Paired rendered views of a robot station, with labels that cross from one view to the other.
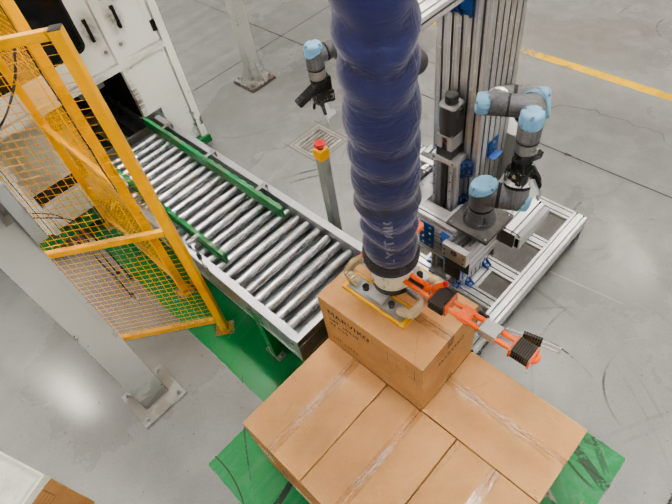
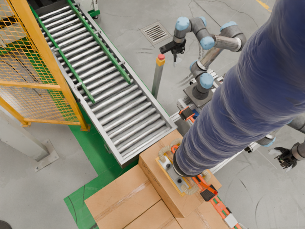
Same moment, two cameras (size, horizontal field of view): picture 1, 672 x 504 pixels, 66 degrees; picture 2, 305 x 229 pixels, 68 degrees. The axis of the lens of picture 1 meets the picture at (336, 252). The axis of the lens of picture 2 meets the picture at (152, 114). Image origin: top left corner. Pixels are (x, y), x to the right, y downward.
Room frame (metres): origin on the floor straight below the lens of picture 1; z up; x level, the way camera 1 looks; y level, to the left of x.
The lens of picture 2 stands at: (0.92, 0.15, 2.78)
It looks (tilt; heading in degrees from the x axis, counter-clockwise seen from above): 65 degrees down; 352
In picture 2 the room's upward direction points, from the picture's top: 11 degrees clockwise
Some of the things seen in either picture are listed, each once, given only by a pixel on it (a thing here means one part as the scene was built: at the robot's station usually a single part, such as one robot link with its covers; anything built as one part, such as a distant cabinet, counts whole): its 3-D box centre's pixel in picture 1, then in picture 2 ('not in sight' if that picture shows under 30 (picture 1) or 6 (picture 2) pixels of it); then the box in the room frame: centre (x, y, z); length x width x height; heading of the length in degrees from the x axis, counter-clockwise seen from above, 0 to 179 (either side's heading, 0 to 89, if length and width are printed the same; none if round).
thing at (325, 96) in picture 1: (321, 89); (177, 45); (1.97, -0.08, 1.62); 0.09 x 0.08 x 0.12; 109
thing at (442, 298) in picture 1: (442, 299); (209, 192); (1.08, -0.37, 1.18); 0.10 x 0.08 x 0.06; 128
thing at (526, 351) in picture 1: (523, 352); not in sight; (0.80, -0.58, 1.18); 0.08 x 0.07 x 0.05; 38
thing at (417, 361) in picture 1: (397, 323); (175, 174); (1.27, -0.22, 0.74); 0.60 x 0.40 x 0.40; 39
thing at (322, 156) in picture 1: (332, 208); (155, 85); (2.34, -0.03, 0.50); 0.07 x 0.07 x 1.00; 37
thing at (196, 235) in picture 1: (147, 203); (56, 52); (2.63, 1.16, 0.60); 1.60 x 0.10 x 0.09; 37
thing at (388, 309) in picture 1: (378, 297); (173, 173); (1.22, -0.14, 1.08); 0.34 x 0.10 x 0.05; 38
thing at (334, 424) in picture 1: (408, 441); (163, 224); (0.85, -0.16, 0.34); 1.20 x 1.00 x 0.40; 37
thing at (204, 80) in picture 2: not in sight; (204, 82); (1.97, -0.39, 1.20); 0.13 x 0.12 x 0.14; 24
